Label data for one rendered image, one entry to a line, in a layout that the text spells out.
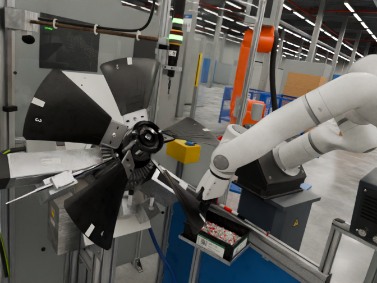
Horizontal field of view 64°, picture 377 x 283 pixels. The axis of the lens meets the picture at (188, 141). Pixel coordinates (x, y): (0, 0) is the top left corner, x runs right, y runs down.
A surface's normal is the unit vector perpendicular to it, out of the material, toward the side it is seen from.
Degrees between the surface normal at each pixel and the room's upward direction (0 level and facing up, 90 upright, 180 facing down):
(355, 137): 89
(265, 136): 68
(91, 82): 50
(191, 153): 90
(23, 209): 90
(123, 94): 62
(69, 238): 90
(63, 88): 76
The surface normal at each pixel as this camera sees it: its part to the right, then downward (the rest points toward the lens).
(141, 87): -0.06, -0.38
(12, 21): -0.27, 0.21
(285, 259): -0.77, 0.05
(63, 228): 0.62, 0.29
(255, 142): 0.13, -0.04
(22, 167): 0.58, -0.39
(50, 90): 0.42, 0.05
